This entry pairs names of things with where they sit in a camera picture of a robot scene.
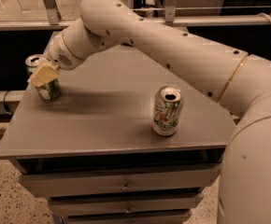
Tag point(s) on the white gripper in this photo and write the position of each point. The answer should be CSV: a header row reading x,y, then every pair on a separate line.
x,y
58,55

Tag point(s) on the middle drawer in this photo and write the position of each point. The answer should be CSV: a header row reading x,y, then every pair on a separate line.
x,y
126,204

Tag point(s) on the metal window rail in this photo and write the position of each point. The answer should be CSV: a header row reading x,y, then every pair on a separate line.
x,y
55,14

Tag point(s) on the grey drawer cabinet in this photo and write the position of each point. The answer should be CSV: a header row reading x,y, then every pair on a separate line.
x,y
102,121

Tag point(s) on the drawer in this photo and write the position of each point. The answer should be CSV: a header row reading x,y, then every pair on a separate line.
x,y
126,204
119,181
162,217

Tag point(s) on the bottom drawer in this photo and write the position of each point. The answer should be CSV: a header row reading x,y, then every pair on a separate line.
x,y
162,217

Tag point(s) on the white 7up soda can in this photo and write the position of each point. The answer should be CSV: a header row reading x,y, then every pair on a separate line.
x,y
168,103

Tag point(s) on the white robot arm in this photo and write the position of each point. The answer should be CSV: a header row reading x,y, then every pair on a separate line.
x,y
239,82

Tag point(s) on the top drawer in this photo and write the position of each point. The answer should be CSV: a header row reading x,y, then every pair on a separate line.
x,y
119,181

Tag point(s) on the green soda can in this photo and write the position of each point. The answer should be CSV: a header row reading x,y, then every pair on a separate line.
x,y
49,91

